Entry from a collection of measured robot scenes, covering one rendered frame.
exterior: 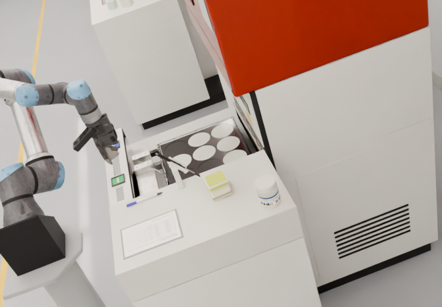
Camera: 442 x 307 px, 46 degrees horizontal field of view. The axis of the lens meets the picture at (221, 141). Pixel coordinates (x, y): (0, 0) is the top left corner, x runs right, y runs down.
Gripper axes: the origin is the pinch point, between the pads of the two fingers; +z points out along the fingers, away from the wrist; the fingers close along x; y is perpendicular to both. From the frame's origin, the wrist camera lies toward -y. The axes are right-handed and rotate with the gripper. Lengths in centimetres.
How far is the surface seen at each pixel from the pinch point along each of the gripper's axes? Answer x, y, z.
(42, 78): 373, -90, 105
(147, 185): 1.4, 9.5, 17.9
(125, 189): -7.3, 2.2, 9.9
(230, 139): 7, 49, 16
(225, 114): 40, 54, 24
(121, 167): 8.5, 2.1, 9.9
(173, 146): 17.9, 25.1, 16.0
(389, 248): -17, 102, 90
